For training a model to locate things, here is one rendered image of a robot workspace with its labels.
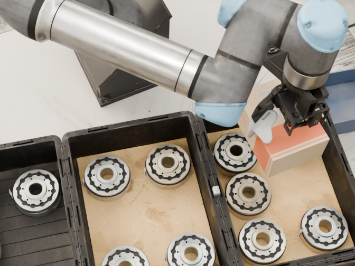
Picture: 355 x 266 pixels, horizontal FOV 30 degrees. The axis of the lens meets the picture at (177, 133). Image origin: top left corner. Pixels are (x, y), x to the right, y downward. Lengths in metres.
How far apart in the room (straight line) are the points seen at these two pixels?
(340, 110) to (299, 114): 0.67
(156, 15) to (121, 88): 0.25
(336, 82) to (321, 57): 0.82
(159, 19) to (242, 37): 0.59
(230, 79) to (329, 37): 0.16
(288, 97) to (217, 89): 0.18
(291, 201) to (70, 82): 0.69
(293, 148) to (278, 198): 0.29
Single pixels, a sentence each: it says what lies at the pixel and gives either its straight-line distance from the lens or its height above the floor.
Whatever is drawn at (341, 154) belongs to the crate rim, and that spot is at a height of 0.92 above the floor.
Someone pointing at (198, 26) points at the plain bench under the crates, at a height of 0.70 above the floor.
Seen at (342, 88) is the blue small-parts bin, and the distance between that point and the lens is 1.86.
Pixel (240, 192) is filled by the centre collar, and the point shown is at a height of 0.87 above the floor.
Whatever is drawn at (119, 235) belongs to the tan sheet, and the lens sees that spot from 1.47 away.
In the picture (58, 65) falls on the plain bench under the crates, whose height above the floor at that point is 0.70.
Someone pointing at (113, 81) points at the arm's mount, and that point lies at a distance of 1.70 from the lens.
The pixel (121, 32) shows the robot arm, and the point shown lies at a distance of 1.06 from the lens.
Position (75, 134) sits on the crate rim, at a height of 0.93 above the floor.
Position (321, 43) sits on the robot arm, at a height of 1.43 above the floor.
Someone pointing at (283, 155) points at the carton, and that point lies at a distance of 1.24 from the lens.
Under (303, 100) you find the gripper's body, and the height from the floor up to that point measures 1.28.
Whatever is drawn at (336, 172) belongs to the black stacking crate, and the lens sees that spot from 1.53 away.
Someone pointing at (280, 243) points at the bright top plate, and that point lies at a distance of 1.46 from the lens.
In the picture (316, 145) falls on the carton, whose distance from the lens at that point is 1.27.
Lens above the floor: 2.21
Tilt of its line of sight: 61 degrees down
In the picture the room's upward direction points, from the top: 3 degrees clockwise
